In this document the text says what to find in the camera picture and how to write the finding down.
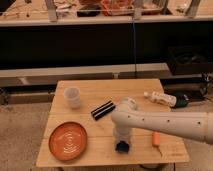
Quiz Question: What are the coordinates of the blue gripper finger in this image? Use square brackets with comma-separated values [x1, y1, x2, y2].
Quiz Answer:
[115, 141, 130, 153]

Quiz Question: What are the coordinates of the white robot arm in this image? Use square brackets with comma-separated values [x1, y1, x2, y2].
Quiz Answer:
[111, 97, 213, 153]

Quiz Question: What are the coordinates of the orange carrot toy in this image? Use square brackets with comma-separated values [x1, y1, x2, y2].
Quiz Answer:
[152, 132, 163, 156]

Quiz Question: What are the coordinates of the orange round plate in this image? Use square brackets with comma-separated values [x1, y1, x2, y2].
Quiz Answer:
[48, 122, 87, 161]

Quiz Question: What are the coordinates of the translucent plastic cup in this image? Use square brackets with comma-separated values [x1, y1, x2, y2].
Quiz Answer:
[63, 87, 81, 109]

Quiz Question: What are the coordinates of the white plastic bottle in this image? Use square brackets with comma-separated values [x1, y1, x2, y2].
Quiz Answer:
[143, 91, 188, 108]

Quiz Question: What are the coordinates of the black storage bin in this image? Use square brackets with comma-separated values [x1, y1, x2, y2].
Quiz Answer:
[166, 44, 213, 75]

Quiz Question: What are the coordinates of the vertical black cable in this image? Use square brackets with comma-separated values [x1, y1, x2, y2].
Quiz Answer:
[132, 14, 138, 80]

